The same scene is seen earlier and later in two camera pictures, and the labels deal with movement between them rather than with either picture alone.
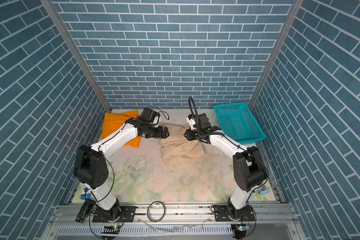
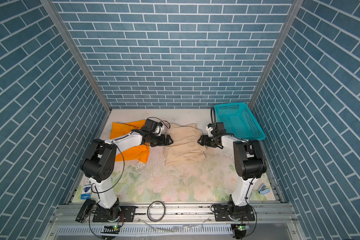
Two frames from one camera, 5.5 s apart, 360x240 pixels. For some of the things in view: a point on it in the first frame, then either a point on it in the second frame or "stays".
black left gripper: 159,134 → 162,141
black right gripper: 189,136 → 205,140
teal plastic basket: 236,120 stays
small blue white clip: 263,190 stays
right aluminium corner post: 276,50 stays
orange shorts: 113,122 → 140,153
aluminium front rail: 276,221 stays
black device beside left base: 85,210 stays
